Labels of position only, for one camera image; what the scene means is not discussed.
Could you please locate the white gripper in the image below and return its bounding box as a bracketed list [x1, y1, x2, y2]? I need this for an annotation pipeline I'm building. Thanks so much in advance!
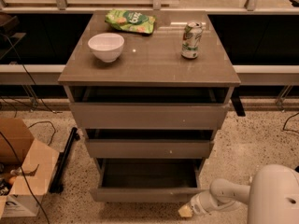
[178, 190, 218, 217]

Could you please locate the grey bottom drawer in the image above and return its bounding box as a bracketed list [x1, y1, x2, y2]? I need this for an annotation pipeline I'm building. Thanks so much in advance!
[90, 159, 204, 203]

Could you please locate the grey drawer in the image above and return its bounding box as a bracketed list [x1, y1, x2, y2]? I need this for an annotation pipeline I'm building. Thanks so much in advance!
[85, 129, 215, 159]
[68, 86, 231, 131]
[90, 159, 204, 203]

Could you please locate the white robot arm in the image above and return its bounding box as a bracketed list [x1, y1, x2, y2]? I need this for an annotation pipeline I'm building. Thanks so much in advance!
[178, 164, 299, 224]

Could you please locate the grey drawer cabinet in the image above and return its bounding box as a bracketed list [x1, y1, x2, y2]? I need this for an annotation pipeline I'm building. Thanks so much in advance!
[58, 9, 242, 173]

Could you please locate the grey middle drawer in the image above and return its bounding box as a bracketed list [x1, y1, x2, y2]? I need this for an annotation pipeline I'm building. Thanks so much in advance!
[85, 129, 215, 159]

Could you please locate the grey top drawer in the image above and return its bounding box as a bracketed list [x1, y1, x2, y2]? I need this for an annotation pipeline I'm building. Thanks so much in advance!
[68, 86, 231, 131]

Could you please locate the black folded tripod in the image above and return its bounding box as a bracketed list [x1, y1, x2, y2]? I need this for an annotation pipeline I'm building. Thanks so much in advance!
[50, 127, 80, 193]

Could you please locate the open cardboard box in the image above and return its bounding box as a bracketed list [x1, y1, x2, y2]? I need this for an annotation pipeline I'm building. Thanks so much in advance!
[0, 118, 59, 218]

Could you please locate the green white soda can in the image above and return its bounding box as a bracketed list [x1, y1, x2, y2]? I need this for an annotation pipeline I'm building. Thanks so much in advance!
[181, 21, 203, 59]

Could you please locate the white ceramic bowl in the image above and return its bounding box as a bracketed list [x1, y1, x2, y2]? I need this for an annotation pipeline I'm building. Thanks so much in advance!
[88, 33, 124, 63]

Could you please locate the green snack bag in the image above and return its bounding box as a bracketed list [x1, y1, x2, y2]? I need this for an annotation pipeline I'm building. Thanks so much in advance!
[105, 9, 155, 35]

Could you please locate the black floor cable right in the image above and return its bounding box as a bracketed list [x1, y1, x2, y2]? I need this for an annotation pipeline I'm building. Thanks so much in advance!
[281, 111, 299, 135]

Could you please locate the black floor cable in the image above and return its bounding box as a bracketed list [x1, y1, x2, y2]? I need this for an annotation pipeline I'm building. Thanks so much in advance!
[281, 111, 299, 135]
[0, 31, 58, 224]

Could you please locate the black floor cable left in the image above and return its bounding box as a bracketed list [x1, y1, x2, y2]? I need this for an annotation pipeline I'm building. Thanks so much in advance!
[0, 31, 58, 224]

